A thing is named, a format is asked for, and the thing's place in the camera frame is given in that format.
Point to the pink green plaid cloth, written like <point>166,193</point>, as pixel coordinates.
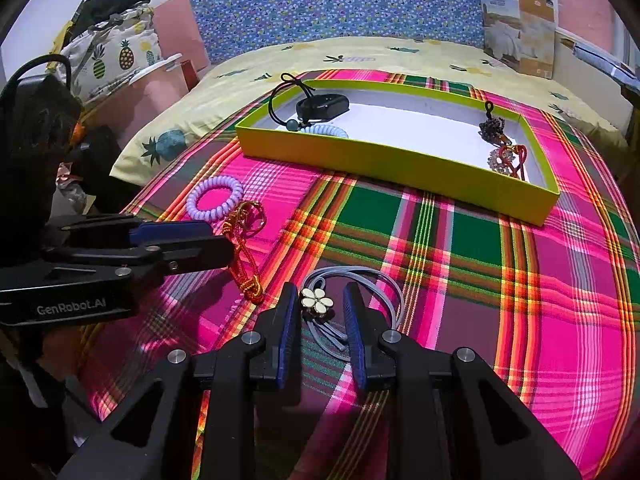
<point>475,285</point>

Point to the black bag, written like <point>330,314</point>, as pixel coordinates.
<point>110,7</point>

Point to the printed bedding package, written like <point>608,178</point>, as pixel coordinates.
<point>520,35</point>

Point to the yellow pineapple print bed sheet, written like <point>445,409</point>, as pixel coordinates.
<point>210,110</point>

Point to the dark beaded ornament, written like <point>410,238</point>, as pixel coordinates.
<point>492,125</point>

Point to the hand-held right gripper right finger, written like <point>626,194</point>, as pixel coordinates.
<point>354,341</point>

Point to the pink cabinet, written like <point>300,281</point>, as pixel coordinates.
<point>150,95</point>

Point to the pineapple print bag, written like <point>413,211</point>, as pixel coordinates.
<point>115,57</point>

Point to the yellow cardboard box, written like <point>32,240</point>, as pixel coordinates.
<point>400,180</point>

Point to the black wristband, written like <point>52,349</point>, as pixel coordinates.
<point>325,106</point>

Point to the red gold knotted ornament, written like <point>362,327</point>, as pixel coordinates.
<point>502,157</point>

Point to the blue floral headboard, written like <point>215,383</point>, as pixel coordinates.
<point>340,5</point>

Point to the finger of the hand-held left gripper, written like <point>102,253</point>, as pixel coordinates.
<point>200,256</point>
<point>165,230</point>

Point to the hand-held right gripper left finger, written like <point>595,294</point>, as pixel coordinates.
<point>287,341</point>

